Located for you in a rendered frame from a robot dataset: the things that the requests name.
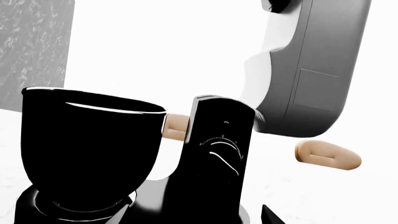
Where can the black mixing bowl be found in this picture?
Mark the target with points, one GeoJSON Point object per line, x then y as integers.
{"type": "Point", "coordinates": [87, 144]}

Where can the black stand mixer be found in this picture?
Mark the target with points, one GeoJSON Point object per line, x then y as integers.
{"type": "Point", "coordinates": [214, 168]}

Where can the tan bread loaf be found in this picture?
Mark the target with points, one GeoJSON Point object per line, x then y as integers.
{"type": "Point", "coordinates": [175, 127]}
{"type": "Point", "coordinates": [326, 155]}

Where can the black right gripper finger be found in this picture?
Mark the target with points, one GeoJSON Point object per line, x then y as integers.
{"type": "Point", "coordinates": [269, 218]}

